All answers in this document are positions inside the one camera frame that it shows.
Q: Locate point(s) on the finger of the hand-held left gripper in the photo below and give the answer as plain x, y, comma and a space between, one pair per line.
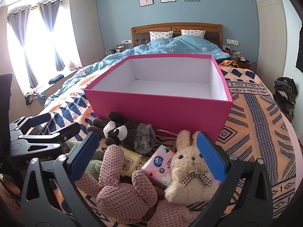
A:
54, 134
33, 121

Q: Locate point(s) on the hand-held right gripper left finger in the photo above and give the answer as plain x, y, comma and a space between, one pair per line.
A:
82, 156

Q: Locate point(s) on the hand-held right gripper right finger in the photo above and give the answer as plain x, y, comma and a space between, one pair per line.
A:
210, 156

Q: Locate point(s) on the green plush toy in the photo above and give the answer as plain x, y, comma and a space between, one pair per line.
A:
93, 169

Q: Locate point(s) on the cream bunny plush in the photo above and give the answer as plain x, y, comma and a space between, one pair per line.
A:
189, 170

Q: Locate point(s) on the brown tissue packet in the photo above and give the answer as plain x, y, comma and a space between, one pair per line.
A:
132, 162

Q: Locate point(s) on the pink floral tissue packet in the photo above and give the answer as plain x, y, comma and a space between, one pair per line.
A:
159, 165

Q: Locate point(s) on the pink knitted bunny plush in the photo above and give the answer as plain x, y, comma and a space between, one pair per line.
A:
123, 196

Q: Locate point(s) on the grey furry plush toy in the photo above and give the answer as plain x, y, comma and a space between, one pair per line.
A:
137, 134

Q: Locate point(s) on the pink cardboard box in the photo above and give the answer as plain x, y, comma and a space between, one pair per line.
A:
161, 115

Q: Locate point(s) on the crumpled clothes heap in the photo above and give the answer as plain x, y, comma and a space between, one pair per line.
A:
34, 95

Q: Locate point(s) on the dark folded cloth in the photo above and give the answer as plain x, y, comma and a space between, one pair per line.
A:
56, 79

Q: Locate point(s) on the orange patterned blanket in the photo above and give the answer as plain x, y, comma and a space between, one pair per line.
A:
255, 127

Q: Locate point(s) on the small pink fan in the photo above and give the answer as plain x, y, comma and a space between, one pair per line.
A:
71, 65

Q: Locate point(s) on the blue-grey curtain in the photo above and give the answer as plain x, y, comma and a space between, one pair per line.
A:
51, 21
20, 33

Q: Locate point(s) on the yellow patterned cloth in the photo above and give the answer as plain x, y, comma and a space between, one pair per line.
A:
227, 63

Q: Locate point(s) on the pile of dark clothes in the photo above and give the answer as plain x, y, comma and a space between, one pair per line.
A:
285, 94

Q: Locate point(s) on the wooden nightstand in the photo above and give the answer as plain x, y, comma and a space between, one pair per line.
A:
242, 64

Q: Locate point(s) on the round grey disc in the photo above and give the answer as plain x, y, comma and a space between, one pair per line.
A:
253, 66

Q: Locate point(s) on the dark cups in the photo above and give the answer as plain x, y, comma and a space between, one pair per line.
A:
117, 49

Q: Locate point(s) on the small red box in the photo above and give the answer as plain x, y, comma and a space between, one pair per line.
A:
227, 50

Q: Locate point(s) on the blue duvet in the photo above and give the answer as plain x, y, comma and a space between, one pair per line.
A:
165, 46

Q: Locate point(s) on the white dotted pillow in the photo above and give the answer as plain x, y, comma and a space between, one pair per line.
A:
193, 33
161, 35

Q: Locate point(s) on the wooden headboard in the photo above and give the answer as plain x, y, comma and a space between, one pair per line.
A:
142, 29

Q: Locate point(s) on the black hanging cloth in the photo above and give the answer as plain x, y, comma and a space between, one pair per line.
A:
300, 52

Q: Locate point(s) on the white wall socket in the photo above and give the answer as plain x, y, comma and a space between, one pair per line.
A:
232, 41
126, 41

